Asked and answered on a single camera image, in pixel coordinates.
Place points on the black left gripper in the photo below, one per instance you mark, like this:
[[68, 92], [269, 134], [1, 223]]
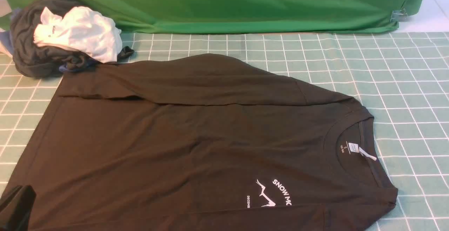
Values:
[[16, 207]]

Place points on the dark gray long-sleeve top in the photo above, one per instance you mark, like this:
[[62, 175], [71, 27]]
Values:
[[203, 143]]

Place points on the dark gray crumpled garment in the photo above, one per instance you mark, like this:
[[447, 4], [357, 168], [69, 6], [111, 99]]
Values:
[[40, 62]]

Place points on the white crumpled garment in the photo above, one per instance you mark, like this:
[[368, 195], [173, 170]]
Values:
[[81, 29]]

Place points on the green backdrop cloth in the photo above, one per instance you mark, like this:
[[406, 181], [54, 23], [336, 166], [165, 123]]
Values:
[[249, 16]]

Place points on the metal binder clip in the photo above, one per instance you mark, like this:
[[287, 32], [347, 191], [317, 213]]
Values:
[[399, 16]]

